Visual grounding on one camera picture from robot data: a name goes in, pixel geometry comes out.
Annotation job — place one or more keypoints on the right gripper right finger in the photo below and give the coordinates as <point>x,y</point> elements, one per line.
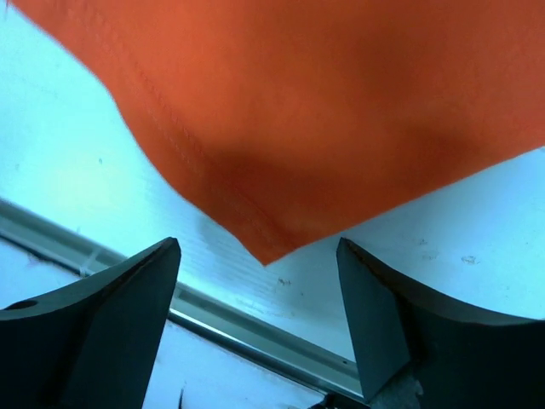
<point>416,347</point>

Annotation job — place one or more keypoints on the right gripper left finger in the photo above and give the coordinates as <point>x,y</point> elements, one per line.
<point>92,343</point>

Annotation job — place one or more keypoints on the aluminium table edge rail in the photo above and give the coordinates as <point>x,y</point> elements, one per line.
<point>232,329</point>

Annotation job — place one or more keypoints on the orange t shirt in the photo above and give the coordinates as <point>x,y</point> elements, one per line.
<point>289,121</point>

